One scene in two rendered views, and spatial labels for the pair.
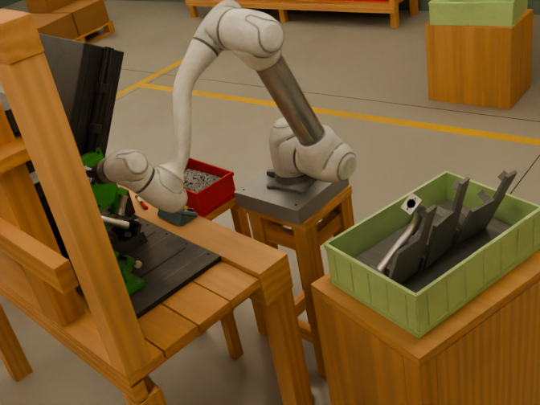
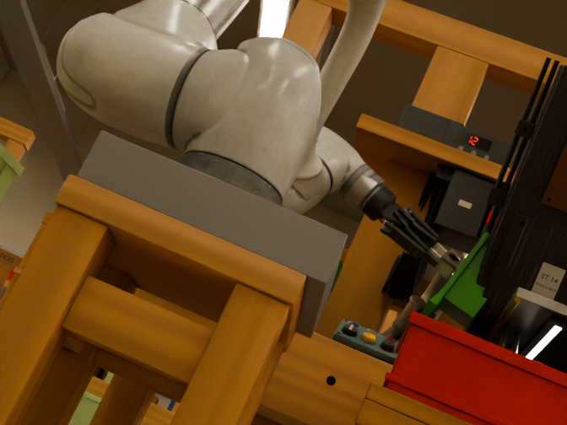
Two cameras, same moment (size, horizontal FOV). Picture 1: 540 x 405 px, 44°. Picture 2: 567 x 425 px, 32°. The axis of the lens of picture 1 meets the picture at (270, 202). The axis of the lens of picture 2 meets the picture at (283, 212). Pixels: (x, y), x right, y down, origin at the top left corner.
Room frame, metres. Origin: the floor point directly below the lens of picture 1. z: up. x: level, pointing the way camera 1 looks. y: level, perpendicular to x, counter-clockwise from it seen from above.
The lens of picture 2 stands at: (3.47, -0.90, 0.55)
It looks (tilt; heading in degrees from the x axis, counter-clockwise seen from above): 18 degrees up; 140
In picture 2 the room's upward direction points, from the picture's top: 25 degrees clockwise
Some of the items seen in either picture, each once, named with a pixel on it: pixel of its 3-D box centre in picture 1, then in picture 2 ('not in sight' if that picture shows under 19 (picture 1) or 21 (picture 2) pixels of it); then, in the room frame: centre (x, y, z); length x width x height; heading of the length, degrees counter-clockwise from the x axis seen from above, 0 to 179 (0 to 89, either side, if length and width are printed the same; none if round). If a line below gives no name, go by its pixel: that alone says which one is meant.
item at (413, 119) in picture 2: (10, 112); (429, 131); (1.92, 0.70, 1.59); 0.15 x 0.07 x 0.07; 40
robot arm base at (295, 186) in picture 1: (290, 173); (236, 204); (2.41, -0.10, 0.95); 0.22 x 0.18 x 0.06; 53
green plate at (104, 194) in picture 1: (93, 177); (468, 286); (2.27, 0.63, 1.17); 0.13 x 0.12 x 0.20; 40
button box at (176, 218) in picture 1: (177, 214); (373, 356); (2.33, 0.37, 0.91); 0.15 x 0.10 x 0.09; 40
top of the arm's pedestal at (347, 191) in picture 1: (298, 198); (187, 271); (2.40, -0.12, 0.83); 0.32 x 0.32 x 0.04; 44
